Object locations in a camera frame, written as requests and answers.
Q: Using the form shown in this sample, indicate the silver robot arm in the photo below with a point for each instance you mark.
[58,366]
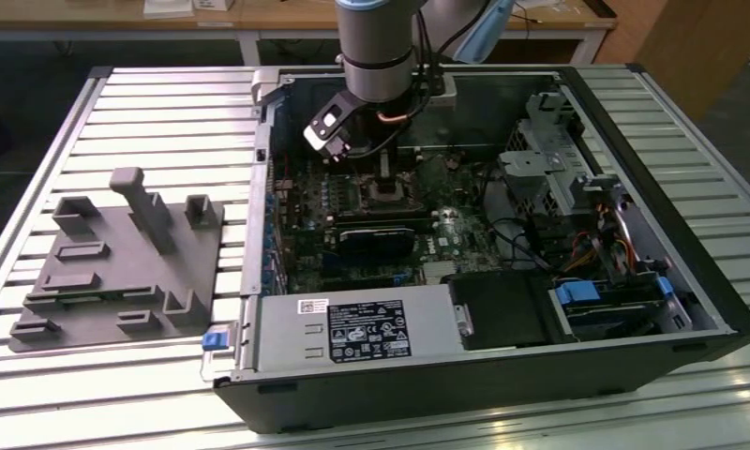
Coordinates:
[374,47]

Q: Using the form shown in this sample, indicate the CPU socket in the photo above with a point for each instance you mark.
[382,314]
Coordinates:
[364,199]

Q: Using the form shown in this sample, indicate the black plastic bay cover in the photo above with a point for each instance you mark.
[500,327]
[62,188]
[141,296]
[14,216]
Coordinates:
[500,311]

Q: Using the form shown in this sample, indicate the black graphics card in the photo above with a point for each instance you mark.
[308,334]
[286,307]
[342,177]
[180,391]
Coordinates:
[374,244]

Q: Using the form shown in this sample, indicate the green motherboard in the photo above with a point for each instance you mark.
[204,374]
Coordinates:
[456,234]

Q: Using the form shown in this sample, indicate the silver drive cage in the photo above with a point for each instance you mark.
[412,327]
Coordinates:
[537,178]

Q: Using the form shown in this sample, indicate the silver chipset heatsink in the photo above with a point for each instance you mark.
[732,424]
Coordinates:
[442,271]

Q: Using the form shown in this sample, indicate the small white box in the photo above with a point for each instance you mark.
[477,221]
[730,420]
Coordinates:
[213,4]

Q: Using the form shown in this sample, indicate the silver power supply unit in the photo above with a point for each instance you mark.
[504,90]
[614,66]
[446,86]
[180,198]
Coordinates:
[288,328]

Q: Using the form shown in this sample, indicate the blue disk carrier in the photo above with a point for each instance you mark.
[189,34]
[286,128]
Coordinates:
[576,294]

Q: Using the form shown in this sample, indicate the gray parts rack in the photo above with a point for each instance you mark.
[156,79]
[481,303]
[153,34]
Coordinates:
[130,262]

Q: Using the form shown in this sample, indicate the blue case latch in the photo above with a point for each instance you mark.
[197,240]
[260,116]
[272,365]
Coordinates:
[217,341]

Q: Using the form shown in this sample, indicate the wooden cabinet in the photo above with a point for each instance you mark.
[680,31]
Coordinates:
[694,47]

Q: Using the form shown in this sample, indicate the wooden desk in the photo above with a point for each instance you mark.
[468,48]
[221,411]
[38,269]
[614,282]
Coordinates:
[68,21]

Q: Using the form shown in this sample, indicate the blue plastic clip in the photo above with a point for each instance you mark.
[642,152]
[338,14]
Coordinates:
[664,288]

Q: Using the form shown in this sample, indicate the green RAM stick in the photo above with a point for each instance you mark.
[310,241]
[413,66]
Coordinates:
[90,297]

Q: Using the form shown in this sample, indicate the black open PC case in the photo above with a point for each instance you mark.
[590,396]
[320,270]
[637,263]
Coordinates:
[450,398]

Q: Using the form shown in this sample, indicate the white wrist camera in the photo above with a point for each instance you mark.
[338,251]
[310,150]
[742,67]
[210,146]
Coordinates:
[330,124]

